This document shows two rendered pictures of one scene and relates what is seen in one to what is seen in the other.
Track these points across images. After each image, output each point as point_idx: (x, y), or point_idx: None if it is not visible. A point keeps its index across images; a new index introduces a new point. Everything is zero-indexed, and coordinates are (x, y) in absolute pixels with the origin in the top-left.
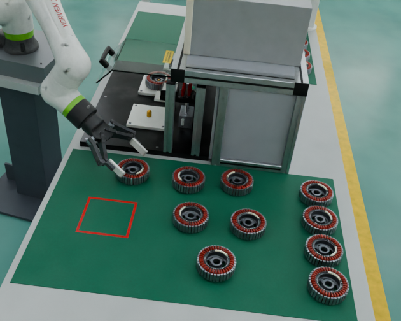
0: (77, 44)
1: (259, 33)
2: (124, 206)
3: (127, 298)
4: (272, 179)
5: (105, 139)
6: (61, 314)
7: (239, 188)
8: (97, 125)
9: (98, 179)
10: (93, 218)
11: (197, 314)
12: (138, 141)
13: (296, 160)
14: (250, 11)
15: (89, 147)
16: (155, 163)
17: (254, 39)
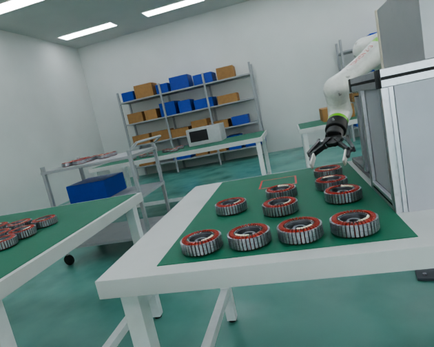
0: (341, 74)
1: (400, 28)
2: (291, 182)
3: (207, 200)
4: (373, 208)
5: (326, 143)
6: (200, 193)
7: (326, 192)
8: (328, 131)
9: None
10: (274, 180)
11: (190, 215)
12: (348, 153)
13: None
14: (393, 6)
15: (353, 163)
16: (351, 176)
17: (400, 38)
